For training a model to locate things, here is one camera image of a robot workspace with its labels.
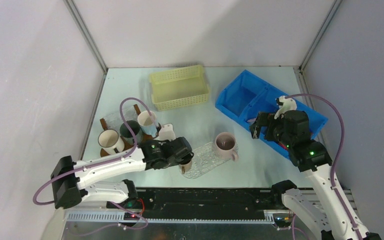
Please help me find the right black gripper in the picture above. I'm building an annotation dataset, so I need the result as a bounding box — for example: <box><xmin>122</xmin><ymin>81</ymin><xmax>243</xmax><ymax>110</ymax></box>
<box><xmin>248</xmin><ymin>111</ymin><xmax>293</xmax><ymax>148</ymax></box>

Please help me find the brown mug black inside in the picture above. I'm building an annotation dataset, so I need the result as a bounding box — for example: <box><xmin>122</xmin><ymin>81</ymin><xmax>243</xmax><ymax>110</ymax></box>
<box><xmin>179</xmin><ymin>160</ymin><xmax>193</xmax><ymax>175</ymax></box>

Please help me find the pink mug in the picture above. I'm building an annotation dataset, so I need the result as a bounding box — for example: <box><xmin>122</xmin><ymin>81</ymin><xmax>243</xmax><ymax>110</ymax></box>
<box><xmin>214</xmin><ymin>132</ymin><xmax>239</xmax><ymax>162</ymax></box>

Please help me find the light blue mug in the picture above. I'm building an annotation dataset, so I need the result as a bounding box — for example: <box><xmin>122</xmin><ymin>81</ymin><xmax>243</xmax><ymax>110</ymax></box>
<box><xmin>137</xmin><ymin>110</ymin><xmax>159</xmax><ymax>138</ymax></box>

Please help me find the dark grey mug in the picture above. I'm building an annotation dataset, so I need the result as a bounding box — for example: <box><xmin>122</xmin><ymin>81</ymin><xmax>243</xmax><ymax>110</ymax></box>
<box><xmin>119</xmin><ymin>120</ymin><xmax>143</xmax><ymax>146</ymax></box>

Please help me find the white ribbed mug black rim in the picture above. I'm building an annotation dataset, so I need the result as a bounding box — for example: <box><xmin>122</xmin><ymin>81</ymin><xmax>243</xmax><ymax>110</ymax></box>
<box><xmin>98</xmin><ymin>129</ymin><xmax>125</xmax><ymax>155</ymax></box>

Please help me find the clear container with brown lid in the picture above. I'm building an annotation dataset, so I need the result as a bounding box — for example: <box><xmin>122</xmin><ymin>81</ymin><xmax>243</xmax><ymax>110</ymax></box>
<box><xmin>99</xmin><ymin>105</ymin><xmax>138</xmax><ymax>132</ymax></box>

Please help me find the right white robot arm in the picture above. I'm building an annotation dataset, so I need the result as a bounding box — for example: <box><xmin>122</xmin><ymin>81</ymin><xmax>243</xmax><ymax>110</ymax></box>
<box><xmin>249</xmin><ymin>110</ymin><xmax>381</xmax><ymax>240</ymax></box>

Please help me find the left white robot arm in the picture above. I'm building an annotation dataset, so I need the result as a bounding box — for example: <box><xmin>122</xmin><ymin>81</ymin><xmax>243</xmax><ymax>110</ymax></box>
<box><xmin>51</xmin><ymin>137</ymin><xmax>194</xmax><ymax>209</ymax></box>

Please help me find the brown wooden oval tray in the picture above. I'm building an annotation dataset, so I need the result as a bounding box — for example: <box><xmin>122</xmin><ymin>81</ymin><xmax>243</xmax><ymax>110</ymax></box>
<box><xmin>99</xmin><ymin>104</ymin><xmax>161</xmax><ymax>158</ymax></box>

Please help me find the clear textured oval tray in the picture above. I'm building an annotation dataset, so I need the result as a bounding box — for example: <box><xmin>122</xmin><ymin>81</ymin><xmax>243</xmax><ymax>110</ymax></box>
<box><xmin>180</xmin><ymin>142</ymin><xmax>231</xmax><ymax>179</ymax></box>

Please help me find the blue plastic divided bin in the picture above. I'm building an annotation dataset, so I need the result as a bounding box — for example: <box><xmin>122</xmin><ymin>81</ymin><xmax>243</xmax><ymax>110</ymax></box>
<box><xmin>215</xmin><ymin>70</ymin><xmax>328</xmax><ymax>159</ymax></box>

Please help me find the yellow perforated plastic basket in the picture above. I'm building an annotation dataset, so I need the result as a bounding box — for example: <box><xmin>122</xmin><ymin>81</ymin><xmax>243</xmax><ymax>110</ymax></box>
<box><xmin>149</xmin><ymin>65</ymin><xmax>210</xmax><ymax>112</ymax></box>

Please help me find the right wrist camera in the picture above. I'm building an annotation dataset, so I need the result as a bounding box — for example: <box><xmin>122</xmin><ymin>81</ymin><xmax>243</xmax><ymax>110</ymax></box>
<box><xmin>273</xmin><ymin>95</ymin><xmax>297</xmax><ymax>120</ymax></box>

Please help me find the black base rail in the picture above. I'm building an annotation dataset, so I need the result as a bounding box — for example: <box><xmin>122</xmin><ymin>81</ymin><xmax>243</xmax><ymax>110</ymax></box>
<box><xmin>119</xmin><ymin>180</ymin><xmax>297</xmax><ymax>221</ymax></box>

